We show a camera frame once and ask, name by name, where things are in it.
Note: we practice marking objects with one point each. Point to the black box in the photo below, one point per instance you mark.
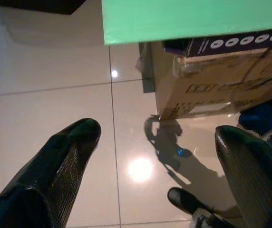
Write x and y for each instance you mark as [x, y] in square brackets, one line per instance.
[43, 6]

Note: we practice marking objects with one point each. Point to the purple box with white circles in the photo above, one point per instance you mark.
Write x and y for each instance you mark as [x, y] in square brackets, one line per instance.
[233, 45]

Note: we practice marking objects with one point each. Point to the printed cardboard box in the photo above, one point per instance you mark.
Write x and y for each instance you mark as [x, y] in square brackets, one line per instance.
[209, 83]

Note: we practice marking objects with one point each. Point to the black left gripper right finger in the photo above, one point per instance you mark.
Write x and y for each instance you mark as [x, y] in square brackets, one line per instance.
[257, 178]

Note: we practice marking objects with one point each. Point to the green board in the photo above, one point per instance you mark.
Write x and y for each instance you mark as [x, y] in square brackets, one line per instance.
[186, 19]

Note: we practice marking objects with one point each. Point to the blue cloth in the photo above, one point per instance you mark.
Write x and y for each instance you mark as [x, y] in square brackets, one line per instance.
[264, 114]

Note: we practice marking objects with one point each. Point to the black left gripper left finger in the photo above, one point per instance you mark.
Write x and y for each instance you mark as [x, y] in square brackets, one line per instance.
[55, 171]

